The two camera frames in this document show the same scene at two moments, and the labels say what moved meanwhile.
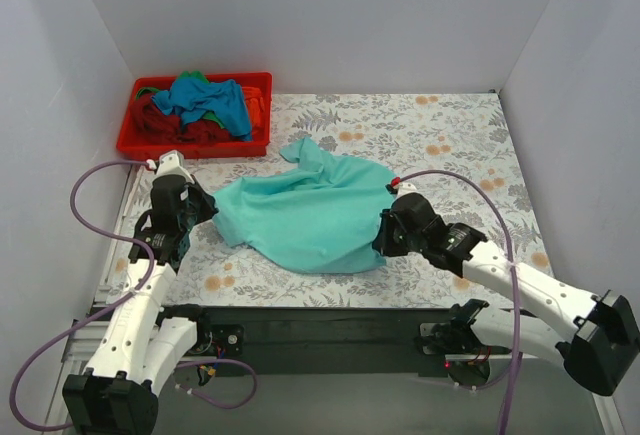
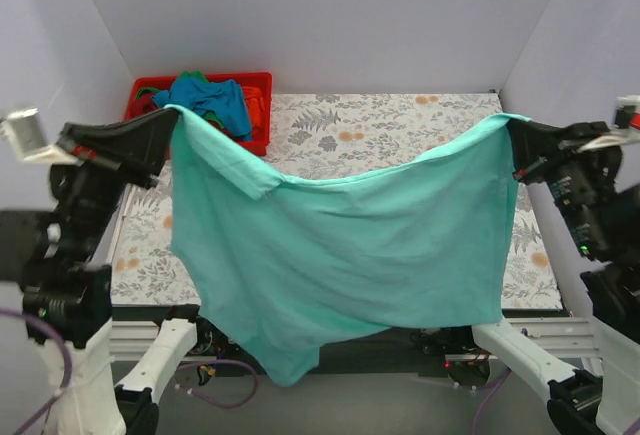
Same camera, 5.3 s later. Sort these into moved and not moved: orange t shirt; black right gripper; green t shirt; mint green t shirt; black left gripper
Moved: black left gripper; black right gripper; mint green t shirt
Not moved: orange t shirt; green t shirt
